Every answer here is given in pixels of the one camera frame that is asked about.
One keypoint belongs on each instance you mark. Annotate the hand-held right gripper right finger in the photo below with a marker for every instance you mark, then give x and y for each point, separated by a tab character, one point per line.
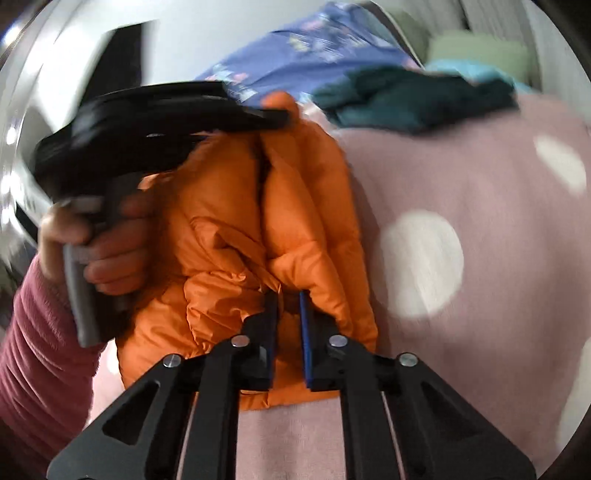
307	341

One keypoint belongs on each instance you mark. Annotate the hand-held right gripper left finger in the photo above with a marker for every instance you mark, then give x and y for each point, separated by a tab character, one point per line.
265	341

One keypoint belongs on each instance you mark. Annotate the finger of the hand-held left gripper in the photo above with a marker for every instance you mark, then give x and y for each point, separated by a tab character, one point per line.
249	117

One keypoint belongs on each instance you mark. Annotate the orange puffer jacket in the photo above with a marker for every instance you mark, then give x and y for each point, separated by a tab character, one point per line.
258	221

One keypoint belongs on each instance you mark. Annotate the person's left forearm pink sleeve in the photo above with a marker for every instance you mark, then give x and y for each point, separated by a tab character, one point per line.
41	360

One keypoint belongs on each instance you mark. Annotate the person's left hand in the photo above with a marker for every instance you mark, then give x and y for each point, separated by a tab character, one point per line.
111	258

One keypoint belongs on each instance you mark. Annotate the blue printed cloth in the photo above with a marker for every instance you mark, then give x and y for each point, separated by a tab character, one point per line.
300	50

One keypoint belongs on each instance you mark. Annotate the pink dotted blanket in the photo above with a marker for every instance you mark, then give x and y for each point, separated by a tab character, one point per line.
461	286

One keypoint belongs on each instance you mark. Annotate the dark garment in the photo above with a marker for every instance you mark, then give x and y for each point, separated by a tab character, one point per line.
415	99

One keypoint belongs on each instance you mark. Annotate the light blue cloth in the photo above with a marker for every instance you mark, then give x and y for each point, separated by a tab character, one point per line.
475	74

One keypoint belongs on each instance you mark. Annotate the pale green pillow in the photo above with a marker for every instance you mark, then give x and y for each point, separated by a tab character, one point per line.
480	50

